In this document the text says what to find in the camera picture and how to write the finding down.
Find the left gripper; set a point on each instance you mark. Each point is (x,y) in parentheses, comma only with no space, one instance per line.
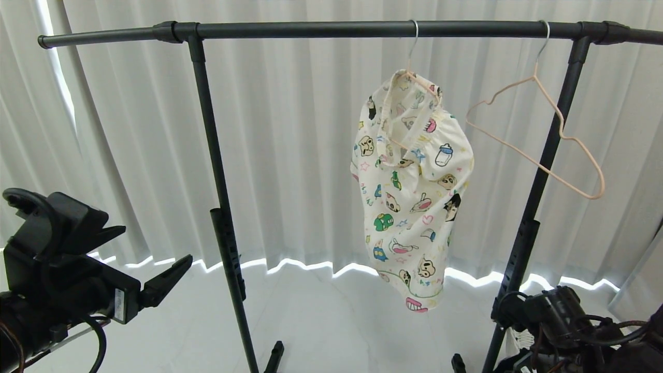
(88,290)

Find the cream printed garment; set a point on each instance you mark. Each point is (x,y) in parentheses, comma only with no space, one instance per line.
(414,207)

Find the pink clothes hanger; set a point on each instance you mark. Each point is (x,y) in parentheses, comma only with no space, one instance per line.
(570,139)
(413,44)

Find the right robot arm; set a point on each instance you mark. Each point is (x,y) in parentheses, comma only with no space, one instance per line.
(637,352)

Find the black clothes rack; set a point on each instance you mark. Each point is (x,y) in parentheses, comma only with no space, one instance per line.
(362,28)

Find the white laundry basket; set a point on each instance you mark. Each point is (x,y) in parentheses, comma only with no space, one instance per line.
(520,339)

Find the white curtain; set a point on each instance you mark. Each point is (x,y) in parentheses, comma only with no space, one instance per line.
(290,129)

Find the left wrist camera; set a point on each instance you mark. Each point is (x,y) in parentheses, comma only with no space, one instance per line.
(67,217)

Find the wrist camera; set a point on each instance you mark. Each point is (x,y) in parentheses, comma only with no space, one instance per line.
(67,217)
(557,311)

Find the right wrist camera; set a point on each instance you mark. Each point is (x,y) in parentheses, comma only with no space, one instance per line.
(557,311)

